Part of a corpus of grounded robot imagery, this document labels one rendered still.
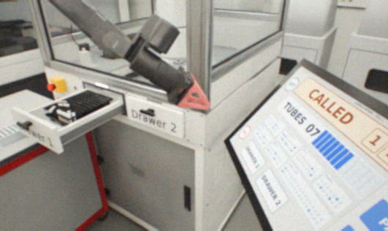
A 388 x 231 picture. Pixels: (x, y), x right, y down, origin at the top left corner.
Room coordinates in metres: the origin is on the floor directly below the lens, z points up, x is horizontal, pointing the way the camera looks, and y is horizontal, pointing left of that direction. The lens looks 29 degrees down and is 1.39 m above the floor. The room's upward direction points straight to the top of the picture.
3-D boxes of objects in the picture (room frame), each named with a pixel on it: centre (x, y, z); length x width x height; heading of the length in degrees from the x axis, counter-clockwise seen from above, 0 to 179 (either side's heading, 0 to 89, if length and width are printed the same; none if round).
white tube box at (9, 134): (0.95, 0.80, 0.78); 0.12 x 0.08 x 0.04; 145
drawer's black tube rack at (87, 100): (1.00, 0.49, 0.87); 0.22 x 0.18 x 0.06; 147
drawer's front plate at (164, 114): (0.93, 0.16, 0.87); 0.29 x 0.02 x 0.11; 57
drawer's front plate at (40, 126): (0.83, 0.60, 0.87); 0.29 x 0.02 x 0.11; 57
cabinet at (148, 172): (1.48, 0.13, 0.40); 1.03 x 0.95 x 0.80; 57
